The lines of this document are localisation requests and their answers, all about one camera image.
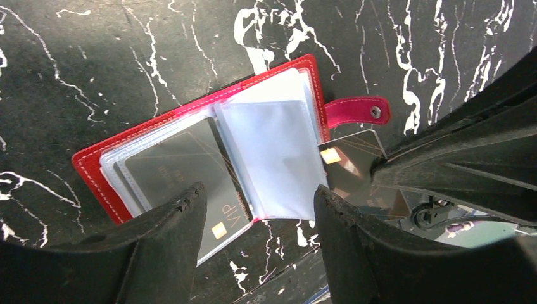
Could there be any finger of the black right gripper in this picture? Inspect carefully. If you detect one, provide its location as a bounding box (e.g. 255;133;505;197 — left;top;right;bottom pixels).
388;47;536;158
372;98;536;226

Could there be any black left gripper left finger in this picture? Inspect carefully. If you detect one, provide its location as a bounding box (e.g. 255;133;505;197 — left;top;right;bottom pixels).
1;184;206;303

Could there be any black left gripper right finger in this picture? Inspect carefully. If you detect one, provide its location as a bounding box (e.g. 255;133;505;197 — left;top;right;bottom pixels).
314;186;536;303

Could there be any black vip card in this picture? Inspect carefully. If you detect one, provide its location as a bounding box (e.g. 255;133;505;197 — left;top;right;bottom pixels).
319;130;410;220
101;115;253;263

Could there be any red leather card holder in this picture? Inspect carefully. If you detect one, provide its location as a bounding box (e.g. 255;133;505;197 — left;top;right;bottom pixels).
72;54;391;263

